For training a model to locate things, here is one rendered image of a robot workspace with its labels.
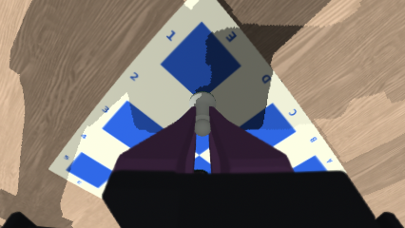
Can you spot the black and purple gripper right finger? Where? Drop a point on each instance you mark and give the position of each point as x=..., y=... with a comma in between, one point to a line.
x=240, y=151

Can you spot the blue and white chessboard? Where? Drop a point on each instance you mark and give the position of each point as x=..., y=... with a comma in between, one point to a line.
x=200, y=48

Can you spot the white pawn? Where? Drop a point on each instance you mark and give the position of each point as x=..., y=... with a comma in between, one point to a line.
x=202, y=100

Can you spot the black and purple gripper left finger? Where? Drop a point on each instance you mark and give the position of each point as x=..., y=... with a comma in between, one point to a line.
x=165, y=150

